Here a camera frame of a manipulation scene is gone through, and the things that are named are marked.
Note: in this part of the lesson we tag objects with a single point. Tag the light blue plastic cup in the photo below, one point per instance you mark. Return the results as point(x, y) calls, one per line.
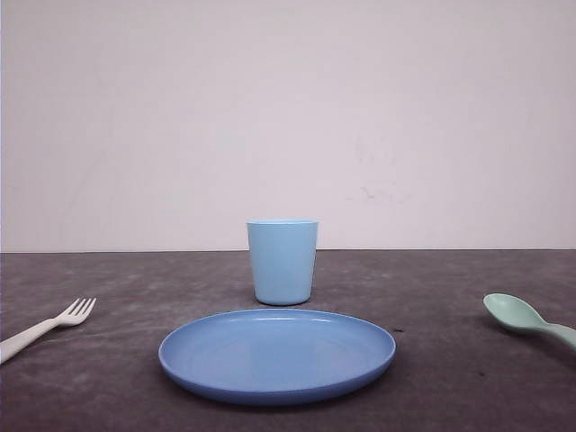
point(282, 256)

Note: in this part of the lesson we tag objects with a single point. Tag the blue plastic plate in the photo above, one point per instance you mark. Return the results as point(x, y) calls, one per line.
point(276, 357)

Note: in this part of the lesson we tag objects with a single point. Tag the white plastic fork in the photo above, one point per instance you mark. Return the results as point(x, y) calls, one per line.
point(74, 315)

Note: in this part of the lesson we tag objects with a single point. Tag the mint green plastic spoon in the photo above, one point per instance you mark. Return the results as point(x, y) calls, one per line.
point(516, 315)

